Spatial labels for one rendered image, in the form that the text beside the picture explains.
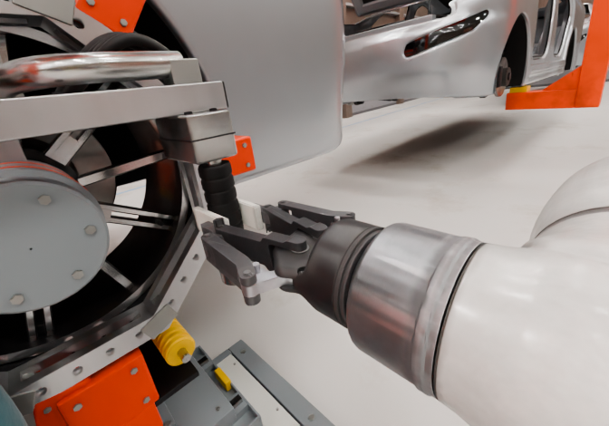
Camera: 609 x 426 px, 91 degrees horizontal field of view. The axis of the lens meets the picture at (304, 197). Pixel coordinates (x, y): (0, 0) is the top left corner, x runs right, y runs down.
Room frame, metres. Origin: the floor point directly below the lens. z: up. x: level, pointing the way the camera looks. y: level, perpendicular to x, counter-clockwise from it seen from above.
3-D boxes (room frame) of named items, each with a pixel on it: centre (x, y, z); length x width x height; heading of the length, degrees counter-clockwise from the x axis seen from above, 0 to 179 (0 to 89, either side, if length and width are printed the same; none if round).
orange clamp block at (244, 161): (0.60, 0.15, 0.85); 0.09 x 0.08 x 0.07; 132
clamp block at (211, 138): (0.35, 0.12, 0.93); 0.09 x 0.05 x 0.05; 42
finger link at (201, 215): (0.31, 0.11, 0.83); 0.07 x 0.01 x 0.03; 43
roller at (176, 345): (0.54, 0.36, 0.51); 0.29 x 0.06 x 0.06; 42
